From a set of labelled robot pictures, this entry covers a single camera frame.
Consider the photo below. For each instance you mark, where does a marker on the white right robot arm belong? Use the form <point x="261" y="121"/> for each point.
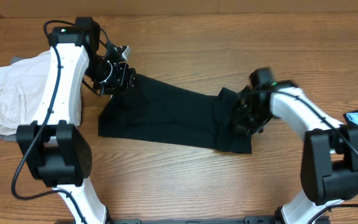
<point x="329" y="165"/>

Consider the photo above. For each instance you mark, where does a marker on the grey folded garment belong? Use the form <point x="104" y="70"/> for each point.
<point x="11" y="138"/>

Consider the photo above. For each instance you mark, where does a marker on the white folded garment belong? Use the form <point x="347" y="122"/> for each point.
<point x="22" y="84"/>

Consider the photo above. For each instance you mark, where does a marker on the black t-shirt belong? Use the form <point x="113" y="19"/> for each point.
<point x="158" y="112"/>

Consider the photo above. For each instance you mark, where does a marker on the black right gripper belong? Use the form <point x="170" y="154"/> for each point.
<point x="240" y="124"/>

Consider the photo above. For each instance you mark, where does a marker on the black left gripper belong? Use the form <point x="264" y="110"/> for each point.
<point x="123" y="79"/>

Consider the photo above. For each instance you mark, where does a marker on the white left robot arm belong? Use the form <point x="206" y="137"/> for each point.
<point x="52" y="147"/>

